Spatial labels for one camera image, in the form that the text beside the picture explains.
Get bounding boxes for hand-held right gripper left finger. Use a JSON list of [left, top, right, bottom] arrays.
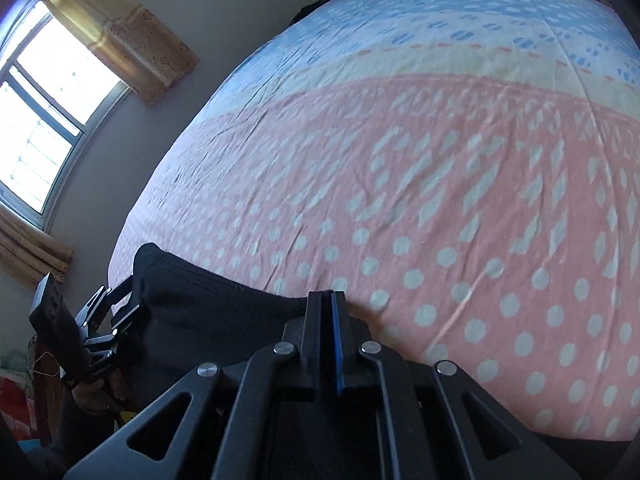
[[65, 290, 335, 480]]

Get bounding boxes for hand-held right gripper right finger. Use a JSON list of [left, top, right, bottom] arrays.
[[332, 291, 583, 480]]

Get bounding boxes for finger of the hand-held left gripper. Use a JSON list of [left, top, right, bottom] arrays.
[[82, 305, 151, 378], [74, 275, 137, 333]]

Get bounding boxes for black pants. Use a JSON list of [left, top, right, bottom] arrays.
[[131, 242, 381, 480]]

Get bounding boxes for person's left hand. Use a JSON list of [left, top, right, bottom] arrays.
[[71, 369, 128, 415]]

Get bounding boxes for yellow patterned curtain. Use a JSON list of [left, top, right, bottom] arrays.
[[44, 0, 202, 106], [0, 208, 75, 288]]

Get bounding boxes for red cloth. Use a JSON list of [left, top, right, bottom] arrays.
[[0, 376, 40, 442]]

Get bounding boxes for polka-dot pink blue blanket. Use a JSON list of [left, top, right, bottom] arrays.
[[107, 0, 640, 443]]

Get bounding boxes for dark cloth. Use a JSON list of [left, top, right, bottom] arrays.
[[298, 0, 335, 23]]

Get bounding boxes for aluminium frame window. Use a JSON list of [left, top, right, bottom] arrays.
[[0, 0, 132, 234]]

